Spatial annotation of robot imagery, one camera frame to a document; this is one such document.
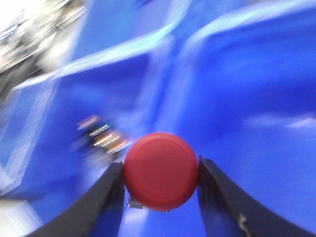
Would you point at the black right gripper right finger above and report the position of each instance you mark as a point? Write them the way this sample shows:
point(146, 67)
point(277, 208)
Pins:
point(228, 211)

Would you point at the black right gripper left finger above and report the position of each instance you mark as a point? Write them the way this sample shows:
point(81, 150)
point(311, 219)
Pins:
point(97, 213)

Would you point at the red mushroom push button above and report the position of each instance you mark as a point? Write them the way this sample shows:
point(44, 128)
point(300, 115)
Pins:
point(161, 171)

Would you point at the blue source bin with buttons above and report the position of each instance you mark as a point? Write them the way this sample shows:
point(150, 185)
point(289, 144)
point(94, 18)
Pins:
point(43, 146)

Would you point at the blue destination bin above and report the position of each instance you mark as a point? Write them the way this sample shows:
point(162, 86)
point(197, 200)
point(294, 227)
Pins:
point(243, 94)

